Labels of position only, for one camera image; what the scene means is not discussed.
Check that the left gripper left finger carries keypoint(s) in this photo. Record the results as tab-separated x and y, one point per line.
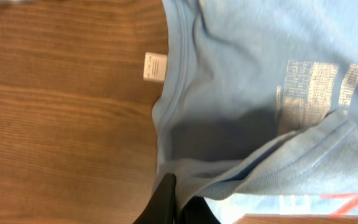
160	208

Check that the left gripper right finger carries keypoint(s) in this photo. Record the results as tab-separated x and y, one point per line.
196	211

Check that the light blue printed t-shirt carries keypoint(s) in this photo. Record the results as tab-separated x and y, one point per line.
259	109

